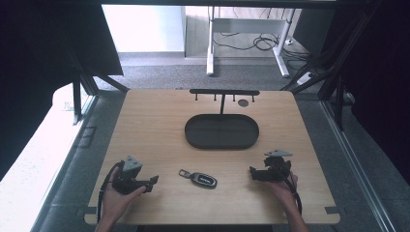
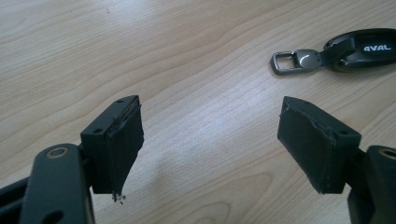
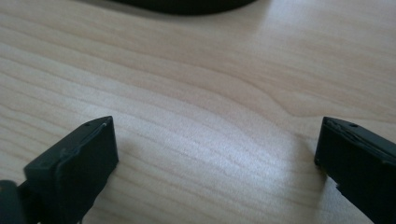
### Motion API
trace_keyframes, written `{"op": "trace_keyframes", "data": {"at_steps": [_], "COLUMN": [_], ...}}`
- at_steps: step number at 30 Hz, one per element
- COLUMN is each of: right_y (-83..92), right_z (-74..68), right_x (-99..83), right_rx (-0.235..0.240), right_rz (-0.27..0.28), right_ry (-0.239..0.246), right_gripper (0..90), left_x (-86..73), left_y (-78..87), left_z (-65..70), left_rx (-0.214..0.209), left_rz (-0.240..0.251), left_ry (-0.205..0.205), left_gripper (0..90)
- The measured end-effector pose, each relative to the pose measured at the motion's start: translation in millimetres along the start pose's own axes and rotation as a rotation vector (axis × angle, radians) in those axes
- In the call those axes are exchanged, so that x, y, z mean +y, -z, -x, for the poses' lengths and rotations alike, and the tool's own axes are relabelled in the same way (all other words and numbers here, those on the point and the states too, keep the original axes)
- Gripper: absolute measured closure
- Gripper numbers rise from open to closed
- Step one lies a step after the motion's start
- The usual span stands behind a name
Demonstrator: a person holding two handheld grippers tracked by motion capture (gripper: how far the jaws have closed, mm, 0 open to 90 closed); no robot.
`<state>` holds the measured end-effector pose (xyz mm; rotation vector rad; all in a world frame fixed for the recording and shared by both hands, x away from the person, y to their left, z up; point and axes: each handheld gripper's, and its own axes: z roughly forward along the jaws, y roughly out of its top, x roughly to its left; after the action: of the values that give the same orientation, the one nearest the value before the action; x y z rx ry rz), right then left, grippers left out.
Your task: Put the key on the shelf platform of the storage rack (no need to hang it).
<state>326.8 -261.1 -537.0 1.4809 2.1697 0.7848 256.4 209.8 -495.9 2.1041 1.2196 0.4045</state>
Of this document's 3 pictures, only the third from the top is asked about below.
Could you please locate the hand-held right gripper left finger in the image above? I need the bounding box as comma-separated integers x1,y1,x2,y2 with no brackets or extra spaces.
23,115,120,224

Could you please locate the black round object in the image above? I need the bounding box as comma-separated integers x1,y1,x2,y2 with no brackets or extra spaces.
106,0,260,16

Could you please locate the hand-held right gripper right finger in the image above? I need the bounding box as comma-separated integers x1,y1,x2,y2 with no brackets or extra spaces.
313,116,396,224

